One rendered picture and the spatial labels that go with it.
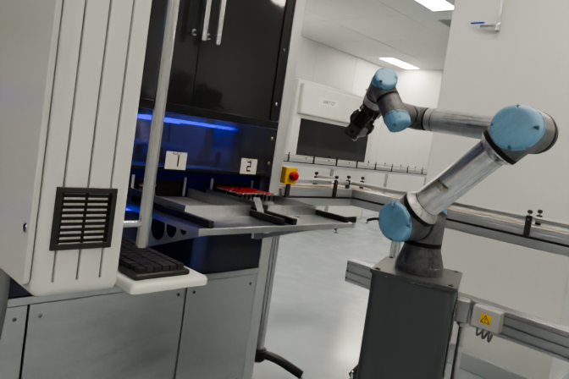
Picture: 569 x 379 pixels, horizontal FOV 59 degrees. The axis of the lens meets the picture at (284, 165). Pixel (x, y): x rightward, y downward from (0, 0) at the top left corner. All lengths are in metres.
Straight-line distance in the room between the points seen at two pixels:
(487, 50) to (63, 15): 2.56
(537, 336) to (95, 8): 2.07
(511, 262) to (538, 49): 1.15
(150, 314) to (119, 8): 1.15
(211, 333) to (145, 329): 0.31
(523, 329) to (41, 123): 2.03
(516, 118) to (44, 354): 1.46
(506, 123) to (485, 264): 1.79
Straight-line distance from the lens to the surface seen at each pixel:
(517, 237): 2.37
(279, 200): 2.03
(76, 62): 0.98
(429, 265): 1.65
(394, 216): 1.50
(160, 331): 1.93
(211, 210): 1.56
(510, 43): 3.14
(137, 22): 1.04
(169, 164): 1.76
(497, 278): 3.07
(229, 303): 2.09
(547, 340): 2.43
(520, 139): 1.36
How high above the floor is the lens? 1.15
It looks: 3 degrees down
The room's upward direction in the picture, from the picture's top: 8 degrees clockwise
